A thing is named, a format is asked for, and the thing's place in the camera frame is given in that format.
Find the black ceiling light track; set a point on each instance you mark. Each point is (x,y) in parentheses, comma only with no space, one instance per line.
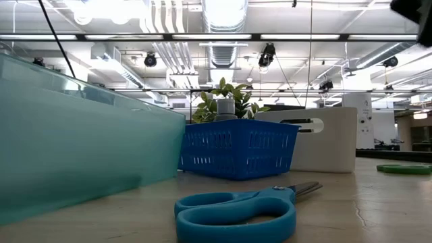
(256,37)

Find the white square pillar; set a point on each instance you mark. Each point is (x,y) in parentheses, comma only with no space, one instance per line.
(357,111)

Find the black aluminium table frame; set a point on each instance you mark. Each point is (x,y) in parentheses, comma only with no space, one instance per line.
(395,156)

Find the white plastic bin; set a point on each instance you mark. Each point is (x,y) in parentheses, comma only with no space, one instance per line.
(327,152)

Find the dark grey paint bottle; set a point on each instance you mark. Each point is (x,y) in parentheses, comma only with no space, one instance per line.
(226,108)

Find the green translucent plastic tray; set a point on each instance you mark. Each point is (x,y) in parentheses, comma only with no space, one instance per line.
(84,141)

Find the artificial green potted plant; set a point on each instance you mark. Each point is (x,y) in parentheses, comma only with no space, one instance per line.
(206,108)

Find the silver ventilation duct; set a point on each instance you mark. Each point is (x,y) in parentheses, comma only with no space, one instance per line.
(224,20)

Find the blue plastic basket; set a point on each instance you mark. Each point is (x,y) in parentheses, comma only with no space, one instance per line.
(236,152)

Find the black ceiling spotlight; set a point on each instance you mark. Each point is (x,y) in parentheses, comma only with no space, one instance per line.
(391,61)
(38,61)
(150,60)
(325,85)
(266,55)

